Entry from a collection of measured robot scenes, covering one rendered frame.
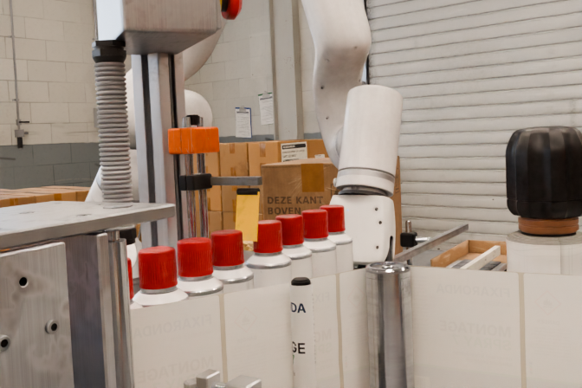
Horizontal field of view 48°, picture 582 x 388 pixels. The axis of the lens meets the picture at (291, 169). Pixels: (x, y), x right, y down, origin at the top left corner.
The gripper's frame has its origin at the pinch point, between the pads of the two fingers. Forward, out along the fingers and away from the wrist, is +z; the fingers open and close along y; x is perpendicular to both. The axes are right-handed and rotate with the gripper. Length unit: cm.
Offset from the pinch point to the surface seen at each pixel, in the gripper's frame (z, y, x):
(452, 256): -20, -12, 82
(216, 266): -0.2, -0.2, -31.4
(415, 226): -96, -159, 432
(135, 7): -22, -4, -46
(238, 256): -1.4, 1.6, -30.5
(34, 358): 8, 15, -64
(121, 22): -21, -5, -46
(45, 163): -120, -490, 310
